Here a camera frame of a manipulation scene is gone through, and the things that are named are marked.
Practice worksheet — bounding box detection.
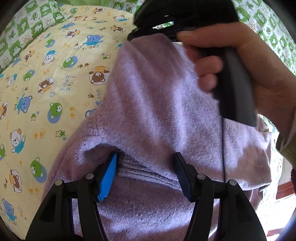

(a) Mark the green knit sleeve forearm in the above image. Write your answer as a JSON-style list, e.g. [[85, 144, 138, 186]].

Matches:
[[276, 118, 296, 169]]

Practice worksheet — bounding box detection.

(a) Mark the green checkered quilt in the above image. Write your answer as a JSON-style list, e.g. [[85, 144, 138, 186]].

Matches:
[[1, 1, 295, 73]]

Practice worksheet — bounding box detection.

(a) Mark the yellow bear print bedsheet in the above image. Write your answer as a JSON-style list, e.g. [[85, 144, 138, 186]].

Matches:
[[1, 6, 133, 239]]

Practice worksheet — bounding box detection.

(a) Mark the right hand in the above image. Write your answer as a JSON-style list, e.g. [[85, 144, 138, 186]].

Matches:
[[178, 22, 295, 138]]

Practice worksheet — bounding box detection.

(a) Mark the purple knit sweater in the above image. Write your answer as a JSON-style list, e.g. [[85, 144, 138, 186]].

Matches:
[[45, 34, 271, 240]]

